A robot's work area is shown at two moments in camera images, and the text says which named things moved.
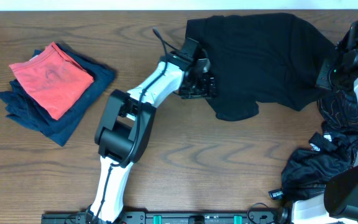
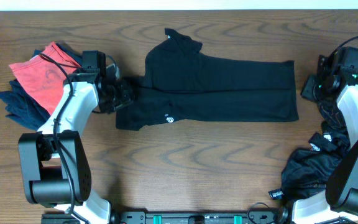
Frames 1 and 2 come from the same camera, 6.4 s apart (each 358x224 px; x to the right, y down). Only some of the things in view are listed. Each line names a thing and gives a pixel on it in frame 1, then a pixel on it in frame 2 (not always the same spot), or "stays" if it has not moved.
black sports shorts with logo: x=307 y=171 stays
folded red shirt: x=53 y=79 stays
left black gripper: x=207 y=91 to x=127 y=96
